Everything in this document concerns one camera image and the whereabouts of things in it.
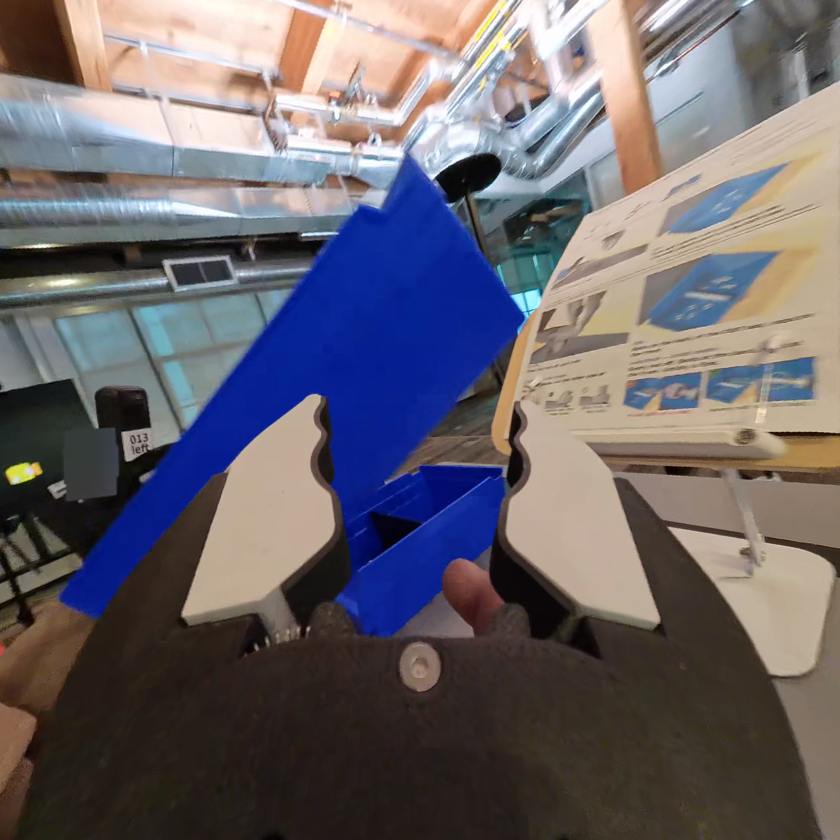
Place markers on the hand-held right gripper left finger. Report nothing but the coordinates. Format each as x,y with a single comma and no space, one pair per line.
262,525

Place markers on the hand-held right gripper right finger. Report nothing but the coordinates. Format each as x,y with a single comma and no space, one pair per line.
577,525

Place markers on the person's right hand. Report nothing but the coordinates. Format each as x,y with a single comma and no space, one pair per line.
469,590

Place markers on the large black screen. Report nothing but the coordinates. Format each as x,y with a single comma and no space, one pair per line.
39,420

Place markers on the white air vent grille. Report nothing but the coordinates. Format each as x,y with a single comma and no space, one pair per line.
200,274

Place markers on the white stand base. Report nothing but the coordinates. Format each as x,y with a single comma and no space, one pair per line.
787,610

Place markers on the printed instruction sheet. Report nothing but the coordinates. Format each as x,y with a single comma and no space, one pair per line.
689,295

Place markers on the person's tan sweater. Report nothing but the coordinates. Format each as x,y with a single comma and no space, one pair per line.
33,669

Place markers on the black disc on rod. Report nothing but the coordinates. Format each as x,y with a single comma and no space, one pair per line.
466,176

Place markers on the silver insulated pipes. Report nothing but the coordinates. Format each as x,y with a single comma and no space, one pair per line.
544,131

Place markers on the round metal duct pipe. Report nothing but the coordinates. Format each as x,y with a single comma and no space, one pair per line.
98,285

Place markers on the spiral metal duct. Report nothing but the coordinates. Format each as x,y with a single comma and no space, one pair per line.
131,213

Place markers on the rectangular metal duct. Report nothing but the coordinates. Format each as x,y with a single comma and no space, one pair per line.
131,144

